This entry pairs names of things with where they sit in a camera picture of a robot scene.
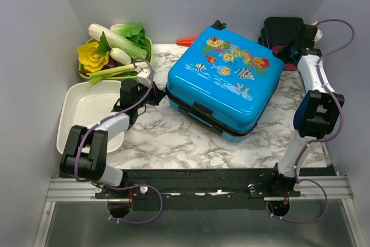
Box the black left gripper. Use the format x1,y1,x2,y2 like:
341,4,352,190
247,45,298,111
134,79,167,109

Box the blue fish print suitcase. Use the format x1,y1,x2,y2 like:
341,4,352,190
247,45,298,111
165,20,284,142

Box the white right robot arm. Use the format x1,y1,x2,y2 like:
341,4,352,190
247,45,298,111
266,24,345,196

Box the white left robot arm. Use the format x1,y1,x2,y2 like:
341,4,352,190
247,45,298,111
60,79,166,198

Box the black bag with pink trim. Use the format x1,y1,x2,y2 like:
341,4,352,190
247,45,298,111
257,17,304,55

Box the white radish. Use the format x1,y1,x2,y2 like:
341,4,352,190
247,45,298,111
110,47,132,65

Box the purple onion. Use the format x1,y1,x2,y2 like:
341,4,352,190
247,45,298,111
102,57,118,70

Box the green vegetable basket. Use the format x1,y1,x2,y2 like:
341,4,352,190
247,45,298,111
78,37,153,80

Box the orange toy carrot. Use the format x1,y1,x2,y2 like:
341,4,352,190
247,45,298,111
176,39,196,47

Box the green white leek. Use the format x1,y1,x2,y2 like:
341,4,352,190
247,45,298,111
88,61,150,87

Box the green leafy lettuce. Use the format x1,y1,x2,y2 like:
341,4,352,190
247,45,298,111
110,23,145,45

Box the white napa cabbage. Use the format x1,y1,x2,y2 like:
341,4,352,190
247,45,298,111
88,24,148,58

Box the white rectangular tray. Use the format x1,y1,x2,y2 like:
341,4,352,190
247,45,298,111
56,80,121,154

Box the yellow flower cabbage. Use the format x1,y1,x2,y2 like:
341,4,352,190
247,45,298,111
77,42,109,73

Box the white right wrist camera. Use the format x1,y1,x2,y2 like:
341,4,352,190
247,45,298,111
312,21,323,43

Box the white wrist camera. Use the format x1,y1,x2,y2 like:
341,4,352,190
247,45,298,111
136,68,153,87
312,21,323,43

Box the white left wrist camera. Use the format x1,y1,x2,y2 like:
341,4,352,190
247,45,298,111
136,68,153,87

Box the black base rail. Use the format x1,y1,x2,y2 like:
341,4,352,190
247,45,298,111
96,168,300,212

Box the aluminium frame rail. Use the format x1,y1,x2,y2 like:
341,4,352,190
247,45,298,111
34,176,367,246

